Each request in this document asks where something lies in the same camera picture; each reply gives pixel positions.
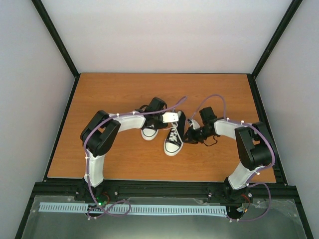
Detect black sneaker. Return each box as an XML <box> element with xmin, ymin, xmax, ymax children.
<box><xmin>163</xmin><ymin>111</ymin><xmax>186</xmax><ymax>156</ymax></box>
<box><xmin>141</xmin><ymin>125</ymin><xmax>159</xmax><ymax>141</ymax></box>

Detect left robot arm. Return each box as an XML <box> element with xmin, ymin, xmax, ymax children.
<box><xmin>80</xmin><ymin>97</ymin><xmax>167</xmax><ymax>201</ymax></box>

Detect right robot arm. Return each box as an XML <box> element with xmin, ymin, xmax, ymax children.
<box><xmin>183</xmin><ymin>107</ymin><xmax>278</xmax><ymax>202</ymax></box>

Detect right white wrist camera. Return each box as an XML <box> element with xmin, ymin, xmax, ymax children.
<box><xmin>187</xmin><ymin>119</ymin><xmax>200</xmax><ymax>130</ymax></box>

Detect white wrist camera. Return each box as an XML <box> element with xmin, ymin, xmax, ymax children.
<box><xmin>162</xmin><ymin>112</ymin><xmax>179</xmax><ymax>123</ymax></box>
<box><xmin>187</xmin><ymin>119</ymin><xmax>200</xmax><ymax>130</ymax></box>

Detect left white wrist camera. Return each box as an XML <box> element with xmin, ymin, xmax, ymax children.
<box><xmin>162</xmin><ymin>112</ymin><xmax>179</xmax><ymax>123</ymax></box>

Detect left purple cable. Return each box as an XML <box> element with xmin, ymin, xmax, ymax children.
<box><xmin>83</xmin><ymin>96</ymin><xmax>188</xmax><ymax>220</ymax></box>

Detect purple cable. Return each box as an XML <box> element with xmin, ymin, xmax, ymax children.
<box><xmin>190</xmin><ymin>94</ymin><xmax>277</xmax><ymax>223</ymax></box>
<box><xmin>83</xmin><ymin>96</ymin><xmax>188</xmax><ymax>220</ymax></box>

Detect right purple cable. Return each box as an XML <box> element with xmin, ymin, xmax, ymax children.
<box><xmin>190</xmin><ymin>94</ymin><xmax>277</xmax><ymax>223</ymax></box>

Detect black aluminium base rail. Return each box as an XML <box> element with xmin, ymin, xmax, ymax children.
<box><xmin>31</xmin><ymin>180</ymin><xmax>300</xmax><ymax>204</ymax></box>

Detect white slotted cable duct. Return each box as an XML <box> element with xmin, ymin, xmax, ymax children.
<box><xmin>38</xmin><ymin>202</ymin><xmax>227</xmax><ymax>217</ymax></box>

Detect right black frame post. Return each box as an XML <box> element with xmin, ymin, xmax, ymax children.
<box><xmin>251</xmin><ymin>0</ymin><xmax>304</xmax><ymax>78</ymax></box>

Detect black frame post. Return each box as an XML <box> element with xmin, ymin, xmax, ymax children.
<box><xmin>31</xmin><ymin>0</ymin><xmax>81</xmax><ymax>78</ymax></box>
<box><xmin>251</xmin><ymin>0</ymin><xmax>304</xmax><ymax>78</ymax></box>

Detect left black frame post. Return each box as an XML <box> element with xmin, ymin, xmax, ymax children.
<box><xmin>31</xmin><ymin>0</ymin><xmax>81</xmax><ymax>78</ymax></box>

